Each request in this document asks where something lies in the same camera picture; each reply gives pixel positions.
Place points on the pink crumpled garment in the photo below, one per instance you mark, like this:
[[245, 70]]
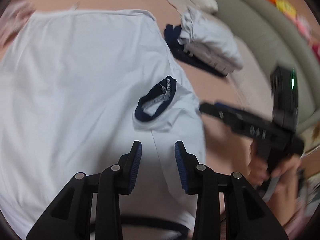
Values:
[[15, 22]]

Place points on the beige pillow blanket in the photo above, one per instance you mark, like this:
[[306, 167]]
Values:
[[180, 0]]

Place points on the white plush toy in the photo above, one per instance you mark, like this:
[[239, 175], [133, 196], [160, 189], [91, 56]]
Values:
[[203, 1]]

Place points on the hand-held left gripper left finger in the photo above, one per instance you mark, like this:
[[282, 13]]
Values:
[[135, 165]]

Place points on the grey-green padded headboard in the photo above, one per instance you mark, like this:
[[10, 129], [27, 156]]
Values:
[[262, 37]]

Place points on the stack of folded clothes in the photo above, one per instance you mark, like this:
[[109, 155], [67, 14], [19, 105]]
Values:
[[212, 45]]

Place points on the person's right forearm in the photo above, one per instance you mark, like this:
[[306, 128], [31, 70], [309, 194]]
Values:
[[292, 212]]

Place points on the person's right hand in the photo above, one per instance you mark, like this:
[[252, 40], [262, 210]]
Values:
[[282, 185]]

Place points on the white navy-trimmed t-shirt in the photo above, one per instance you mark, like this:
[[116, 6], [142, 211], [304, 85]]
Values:
[[75, 92]]

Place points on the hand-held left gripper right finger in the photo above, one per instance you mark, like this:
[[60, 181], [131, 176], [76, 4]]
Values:
[[180, 165]]

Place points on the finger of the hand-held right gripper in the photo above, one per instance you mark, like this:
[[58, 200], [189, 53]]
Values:
[[215, 112]]

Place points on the yellow square plush toy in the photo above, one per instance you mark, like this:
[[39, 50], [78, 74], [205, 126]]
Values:
[[285, 7]]

